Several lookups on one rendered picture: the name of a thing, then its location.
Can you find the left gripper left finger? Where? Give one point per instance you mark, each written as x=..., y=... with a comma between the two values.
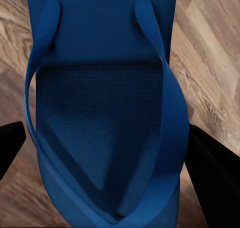
x=12, y=137

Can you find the sandal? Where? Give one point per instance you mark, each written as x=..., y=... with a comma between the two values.
x=111, y=123

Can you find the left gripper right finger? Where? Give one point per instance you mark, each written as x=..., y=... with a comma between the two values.
x=214, y=171

